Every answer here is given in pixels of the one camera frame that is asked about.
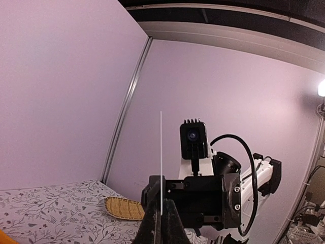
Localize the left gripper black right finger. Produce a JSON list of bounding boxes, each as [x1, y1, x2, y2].
[[161, 199, 191, 244]]

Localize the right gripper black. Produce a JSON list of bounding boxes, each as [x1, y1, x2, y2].
[[141, 173, 241, 230]]

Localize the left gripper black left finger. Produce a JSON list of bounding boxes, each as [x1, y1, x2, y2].
[[132, 200, 162, 244]]

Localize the teal VIP credit card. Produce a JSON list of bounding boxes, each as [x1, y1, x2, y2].
[[159, 111, 164, 217]]

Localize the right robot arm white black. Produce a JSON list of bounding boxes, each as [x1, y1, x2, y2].
[[141, 152, 282, 243]]

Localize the woven bamboo tray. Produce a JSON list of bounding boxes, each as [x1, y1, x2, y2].
[[104, 197, 145, 221]]

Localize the yellow left storage bin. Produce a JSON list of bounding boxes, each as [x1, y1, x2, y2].
[[0, 230, 17, 244]]

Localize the bright lamp at right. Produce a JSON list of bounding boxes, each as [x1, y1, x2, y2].
[[317, 80, 325, 98]]

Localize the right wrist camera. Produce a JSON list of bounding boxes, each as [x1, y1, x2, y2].
[[180, 118, 211, 176]]

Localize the right aluminium frame post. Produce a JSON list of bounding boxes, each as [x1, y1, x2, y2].
[[101, 37, 153, 185]]

